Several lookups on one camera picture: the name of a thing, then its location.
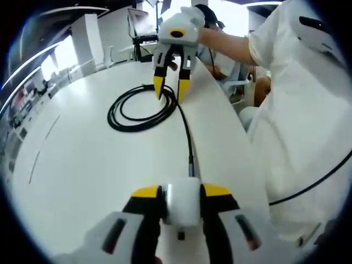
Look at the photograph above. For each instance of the laptop tripod stand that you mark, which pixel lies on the laptop tripod stand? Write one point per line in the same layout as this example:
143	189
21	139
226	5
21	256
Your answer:
143	39

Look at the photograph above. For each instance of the white office chair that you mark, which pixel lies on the white office chair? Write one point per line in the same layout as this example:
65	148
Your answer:
109	56

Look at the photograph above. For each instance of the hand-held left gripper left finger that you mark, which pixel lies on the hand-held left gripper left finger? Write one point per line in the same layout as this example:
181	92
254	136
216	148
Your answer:
129	228

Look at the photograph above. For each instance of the row of white cabinets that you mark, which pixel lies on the row of white cabinets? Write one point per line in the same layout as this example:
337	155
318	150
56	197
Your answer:
24	115

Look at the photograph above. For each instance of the white desk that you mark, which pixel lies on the white desk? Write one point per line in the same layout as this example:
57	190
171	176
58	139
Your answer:
96	165

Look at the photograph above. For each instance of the white pillar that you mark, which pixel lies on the white pillar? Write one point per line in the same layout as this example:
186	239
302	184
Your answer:
83	44

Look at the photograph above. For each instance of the person in white shirt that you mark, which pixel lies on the person in white shirt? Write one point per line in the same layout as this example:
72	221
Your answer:
297	123

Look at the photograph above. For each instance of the open laptop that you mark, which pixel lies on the open laptop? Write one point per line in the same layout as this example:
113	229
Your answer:
143	23

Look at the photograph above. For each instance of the person's right hand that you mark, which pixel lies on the person's right hand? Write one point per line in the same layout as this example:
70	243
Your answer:
196	16

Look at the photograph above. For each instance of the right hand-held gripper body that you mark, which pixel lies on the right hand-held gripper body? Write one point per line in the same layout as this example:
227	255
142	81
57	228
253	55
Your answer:
178	34

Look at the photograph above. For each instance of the white charger adapter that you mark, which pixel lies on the white charger adapter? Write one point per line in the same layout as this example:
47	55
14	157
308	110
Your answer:
182	200

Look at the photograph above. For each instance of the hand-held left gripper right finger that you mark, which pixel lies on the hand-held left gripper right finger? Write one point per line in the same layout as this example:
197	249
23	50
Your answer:
233	231

